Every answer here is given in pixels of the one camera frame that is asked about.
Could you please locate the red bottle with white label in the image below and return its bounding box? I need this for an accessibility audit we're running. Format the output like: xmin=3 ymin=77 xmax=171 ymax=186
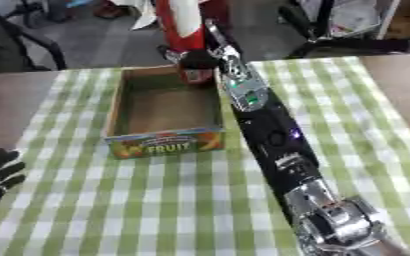
xmin=154 ymin=0 xmax=232 ymax=86

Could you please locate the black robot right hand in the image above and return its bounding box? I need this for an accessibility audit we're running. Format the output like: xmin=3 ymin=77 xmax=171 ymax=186
xmin=156 ymin=19 xmax=244 ymax=72

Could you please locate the black tripod stand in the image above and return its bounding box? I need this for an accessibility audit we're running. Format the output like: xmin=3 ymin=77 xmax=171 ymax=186
xmin=276 ymin=0 xmax=410 ymax=60

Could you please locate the tan cardboard box printed front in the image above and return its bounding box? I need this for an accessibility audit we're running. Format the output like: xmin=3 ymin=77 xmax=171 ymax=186
xmin=101 ymin=64 xmax=228 ymax=160

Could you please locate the white plastic bag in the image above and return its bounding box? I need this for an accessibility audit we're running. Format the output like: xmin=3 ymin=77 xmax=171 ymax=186
xmin=299 ymin=0 xmax=396 ymax=38

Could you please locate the black office chair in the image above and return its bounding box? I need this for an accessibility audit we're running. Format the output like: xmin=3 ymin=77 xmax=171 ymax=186
xmin=0 ymin=0 xmax=71 ymax=75

